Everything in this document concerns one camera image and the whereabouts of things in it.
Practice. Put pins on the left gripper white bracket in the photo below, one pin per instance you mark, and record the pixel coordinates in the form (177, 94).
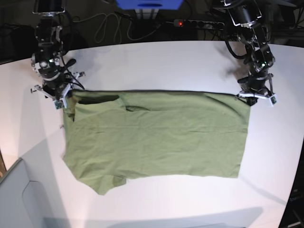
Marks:
(255, 87)

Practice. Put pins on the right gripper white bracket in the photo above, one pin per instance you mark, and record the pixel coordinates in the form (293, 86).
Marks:
(58, 87)

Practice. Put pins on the green T-shirt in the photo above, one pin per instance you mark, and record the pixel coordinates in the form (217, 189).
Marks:
(112, 137)

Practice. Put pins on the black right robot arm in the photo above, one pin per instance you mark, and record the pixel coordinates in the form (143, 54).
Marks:
(48, 61)

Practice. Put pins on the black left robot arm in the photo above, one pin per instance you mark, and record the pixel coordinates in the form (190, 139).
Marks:
(245, 15)

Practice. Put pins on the blue box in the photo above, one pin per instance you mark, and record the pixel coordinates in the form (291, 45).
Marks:
(149, 4)

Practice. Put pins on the black power strip red switch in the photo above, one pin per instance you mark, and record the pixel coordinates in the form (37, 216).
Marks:
(199, 24)

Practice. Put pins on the aluminium profile post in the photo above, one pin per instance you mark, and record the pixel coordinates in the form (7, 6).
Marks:
(146, 13)

